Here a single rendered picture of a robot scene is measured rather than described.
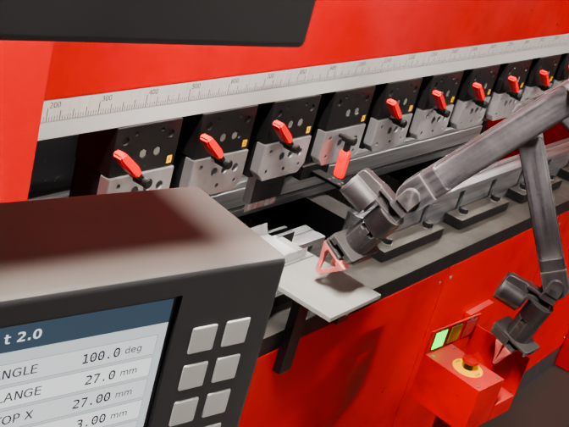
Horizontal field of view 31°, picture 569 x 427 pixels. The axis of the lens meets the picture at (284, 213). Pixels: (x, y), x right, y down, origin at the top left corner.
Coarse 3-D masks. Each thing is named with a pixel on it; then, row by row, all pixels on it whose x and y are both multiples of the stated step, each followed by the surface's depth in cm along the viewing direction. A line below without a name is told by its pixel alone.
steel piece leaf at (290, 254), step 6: (270, 240) 216; (276, 240) 217; (276, 246) 214; (282, 246) 215; (288, 246) 216; (282, 252) 212; (288, 252) 213; (294, 252) 209; (300, 252) 211; (306, 252) 213; (288, 258) 208; (294, 258) 210
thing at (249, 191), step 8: (280, 176) 210; (248, 184) 204; (256, 184) 204; (264, 184) 206; (272, 184) 208; (280, 184) 211; (248, 192) 205; (256, 192) 205; (264, 192) 208; (272, 192) 210; (280, 192) 213; (248, 200) 205; (256, 200) 206; (264, 200) 211; (272, 200) 213; (248, 208) 207
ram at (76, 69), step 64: (320, 0) 187; (384, 0) 205; (448, 0) 226; (512, 0) 252; (64, 64) 144; (128, 64) 155; (192, 64) 167; (256, 64) 180; (320, 64) 197; (448, 64) 240; (64, 128) 150
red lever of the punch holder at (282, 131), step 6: (276, 120) 189; (276, 126) 188; (282, 126) 188; (276, 132) 191; (282, 132) 189; (288, 132) 191; (282, 138) 192; (288, 138) 192; (282, 144) 197; (288, 144) 194; (294, 144) 195; (294, 150) 195
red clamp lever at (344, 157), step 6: (342, 138) 212; (348, 138) 212; (354, 138) 211; (348, 144) 212; (354, 144) 212; (342, 150) 213; (348, 150) 213; (342, 156) 213; (348, 156) 213; (336, 162) 215; (342, 162) 214; (348, 162) 214; (336, 168) 215; (342, 168) 214; (336, 174) 215; (342, 174) 215
